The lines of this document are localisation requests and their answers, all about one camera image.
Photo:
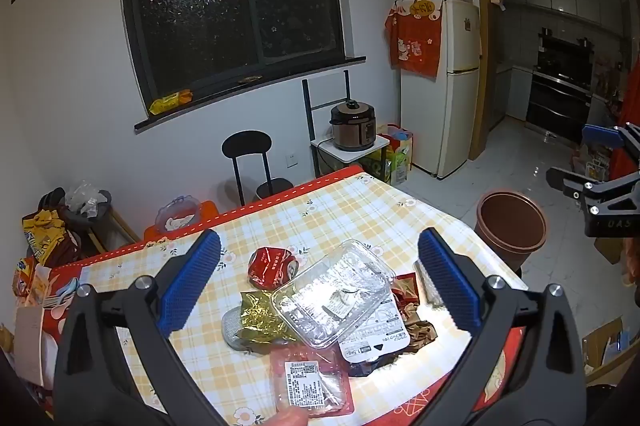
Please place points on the brown pressure cooker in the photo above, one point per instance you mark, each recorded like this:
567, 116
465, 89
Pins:
352, 129

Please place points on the red wrapper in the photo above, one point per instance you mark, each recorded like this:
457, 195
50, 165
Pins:
406, 288

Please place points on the small clear labelled container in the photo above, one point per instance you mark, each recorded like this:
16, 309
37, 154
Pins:
305, 381

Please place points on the white printed film lid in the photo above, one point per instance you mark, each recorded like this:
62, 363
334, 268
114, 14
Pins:
375, 341

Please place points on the crumpled clear plastic bag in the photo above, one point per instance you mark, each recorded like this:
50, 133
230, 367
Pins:
82, 198

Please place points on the yellow snack packet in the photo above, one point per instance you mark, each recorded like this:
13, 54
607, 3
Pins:
170, 102

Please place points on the large clear plastic tray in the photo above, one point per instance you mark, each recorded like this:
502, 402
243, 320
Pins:
330, 291

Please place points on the black round chair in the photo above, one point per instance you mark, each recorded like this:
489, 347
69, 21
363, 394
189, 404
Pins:
247, 144

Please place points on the brown plastic bin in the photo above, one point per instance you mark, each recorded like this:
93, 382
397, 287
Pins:
510, 231

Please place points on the person's left hand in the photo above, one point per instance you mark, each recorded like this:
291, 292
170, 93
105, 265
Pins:
289, 418

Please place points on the wooden stool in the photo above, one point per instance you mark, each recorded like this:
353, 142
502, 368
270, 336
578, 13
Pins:
125, 226

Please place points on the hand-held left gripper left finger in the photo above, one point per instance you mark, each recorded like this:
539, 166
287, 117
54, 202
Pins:
190, 281

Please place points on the white wall socket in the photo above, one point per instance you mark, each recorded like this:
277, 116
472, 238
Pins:
290, 159

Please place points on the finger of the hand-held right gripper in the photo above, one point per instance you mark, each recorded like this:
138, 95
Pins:
600, 136
567, 180

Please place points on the crushed red can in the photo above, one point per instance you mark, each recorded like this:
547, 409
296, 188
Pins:
270, 268

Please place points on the red plastic stool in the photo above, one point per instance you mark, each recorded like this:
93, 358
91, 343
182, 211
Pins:
207, 211

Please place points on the cardboard box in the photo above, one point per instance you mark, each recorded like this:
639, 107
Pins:
602, 346

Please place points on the brown wrapper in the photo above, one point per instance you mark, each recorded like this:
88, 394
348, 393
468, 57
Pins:
420, 336

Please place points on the black built-in oven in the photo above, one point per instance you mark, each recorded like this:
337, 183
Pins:
557, 106

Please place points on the red gift bag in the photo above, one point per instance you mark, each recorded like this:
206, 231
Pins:
55, 286

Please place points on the green shopping bag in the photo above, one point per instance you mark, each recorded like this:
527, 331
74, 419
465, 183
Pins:
397, 156

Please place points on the red printed cloth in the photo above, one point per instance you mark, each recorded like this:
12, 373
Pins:
415, 41

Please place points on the silver mesh foil disc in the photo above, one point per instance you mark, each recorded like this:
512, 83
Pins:
232, 331

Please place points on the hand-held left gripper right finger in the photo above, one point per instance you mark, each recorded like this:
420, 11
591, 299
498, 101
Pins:
450, 281

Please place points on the black windowsill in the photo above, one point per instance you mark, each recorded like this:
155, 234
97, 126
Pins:
300, 74

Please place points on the black metal rack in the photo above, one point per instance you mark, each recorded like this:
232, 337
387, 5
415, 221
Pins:
384, 140

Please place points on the clear glass bowl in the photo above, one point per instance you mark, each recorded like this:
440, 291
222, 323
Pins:
177, 213

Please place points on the cream refrigerator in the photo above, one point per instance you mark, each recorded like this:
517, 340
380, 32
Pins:
440, 116

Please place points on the gold foil wrapper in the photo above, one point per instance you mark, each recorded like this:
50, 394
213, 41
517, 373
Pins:
257, 313

